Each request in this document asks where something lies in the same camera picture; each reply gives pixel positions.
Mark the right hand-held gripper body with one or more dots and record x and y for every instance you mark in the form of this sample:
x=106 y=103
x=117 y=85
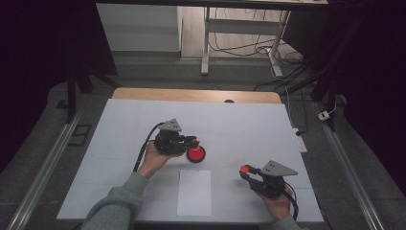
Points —
x=271 y=187

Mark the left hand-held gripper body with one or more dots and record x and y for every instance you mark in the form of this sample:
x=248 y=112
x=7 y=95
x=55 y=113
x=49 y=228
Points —
x=167 y=142

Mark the orange stamp cap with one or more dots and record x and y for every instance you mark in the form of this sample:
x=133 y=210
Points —
x=244 y=169

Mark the round red ink pad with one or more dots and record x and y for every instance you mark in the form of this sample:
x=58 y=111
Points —
x=196 y=156

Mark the person's right hand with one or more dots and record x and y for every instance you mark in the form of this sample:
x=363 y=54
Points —
x=281 y=206

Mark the person's left hand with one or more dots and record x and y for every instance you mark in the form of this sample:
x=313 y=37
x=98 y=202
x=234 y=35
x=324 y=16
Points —
x=153 y=161

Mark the large white table mat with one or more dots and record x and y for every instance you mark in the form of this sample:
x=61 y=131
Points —
x=239 y=127

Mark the white paper sheet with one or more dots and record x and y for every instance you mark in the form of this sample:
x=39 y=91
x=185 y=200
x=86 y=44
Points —
x=194 y=195

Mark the black table grommet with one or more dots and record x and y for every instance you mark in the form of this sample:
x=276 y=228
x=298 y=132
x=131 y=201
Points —
x=229 y=101

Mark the white power strip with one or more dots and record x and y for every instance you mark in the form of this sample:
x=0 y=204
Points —
x=300 y=140

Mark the white plug adapter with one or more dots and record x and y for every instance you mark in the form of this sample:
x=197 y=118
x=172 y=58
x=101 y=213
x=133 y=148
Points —
x=324 y=115

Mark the white-legged desk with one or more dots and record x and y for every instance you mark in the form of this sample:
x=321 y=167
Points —
x=206 y=41

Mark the black tripod stand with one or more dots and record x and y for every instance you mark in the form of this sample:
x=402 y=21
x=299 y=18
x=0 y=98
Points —
x=72 y=92
x=322 y=86

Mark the white board panel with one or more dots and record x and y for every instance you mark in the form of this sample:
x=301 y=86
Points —
x=140 y=28

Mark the dark curtain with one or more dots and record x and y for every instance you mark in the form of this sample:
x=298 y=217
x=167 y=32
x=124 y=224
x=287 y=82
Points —
x=376 y=80
x=38 y=48

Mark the metal floor rail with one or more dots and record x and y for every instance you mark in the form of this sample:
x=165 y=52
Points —
x=48 y=169
x=348 y=169

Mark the white metal frame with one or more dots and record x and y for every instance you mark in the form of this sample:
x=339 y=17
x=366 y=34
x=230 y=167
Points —
x=242 y=50

